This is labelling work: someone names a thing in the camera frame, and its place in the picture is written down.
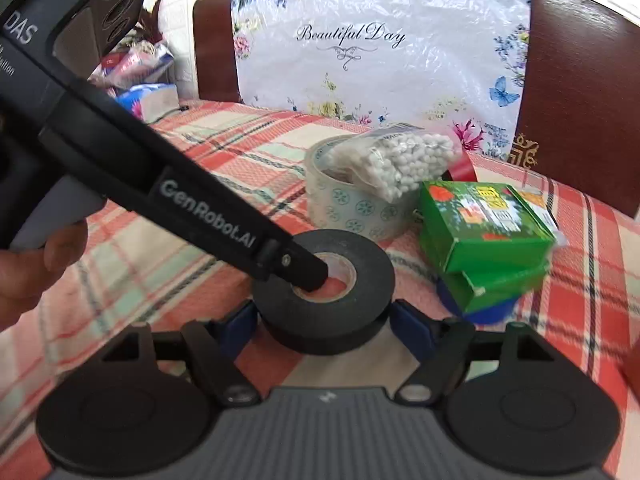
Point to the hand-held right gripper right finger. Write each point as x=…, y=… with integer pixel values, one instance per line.
x=413, y=329

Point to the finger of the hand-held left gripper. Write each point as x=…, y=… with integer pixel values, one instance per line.
x=310, y=267

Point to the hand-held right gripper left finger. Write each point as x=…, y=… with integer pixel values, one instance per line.
x=239, y=326

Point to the black tape roll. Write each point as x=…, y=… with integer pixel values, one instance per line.
x=372, y=280

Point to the person's left hand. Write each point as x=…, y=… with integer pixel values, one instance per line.
x=35, y=275

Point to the blue tissue pack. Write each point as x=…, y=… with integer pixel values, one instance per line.
x=150, y=102

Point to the patterned clear tape roll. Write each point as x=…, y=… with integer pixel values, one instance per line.
x=350, y=207

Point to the blue tape roll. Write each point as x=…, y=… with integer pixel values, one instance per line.
x=487, y=316

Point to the red and white packet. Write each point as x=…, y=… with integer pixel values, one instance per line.
x=135, y=62

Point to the plaid blanket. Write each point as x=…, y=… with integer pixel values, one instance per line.
x=210, y=155

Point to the green cardboard box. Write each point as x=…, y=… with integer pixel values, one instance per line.
x=482, y=250
x=495, y=285

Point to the dark red plant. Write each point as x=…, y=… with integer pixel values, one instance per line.
x=150, y=25

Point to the bag of white beads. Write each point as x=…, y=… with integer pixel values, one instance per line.
x=405, y=160

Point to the red tape roll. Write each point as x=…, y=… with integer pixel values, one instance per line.
x=462, y=170

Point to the floral plastic bag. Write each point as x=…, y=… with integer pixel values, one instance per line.
x=380, y=80

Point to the brown wooden headboard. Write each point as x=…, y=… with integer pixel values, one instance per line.
x=575, y=90

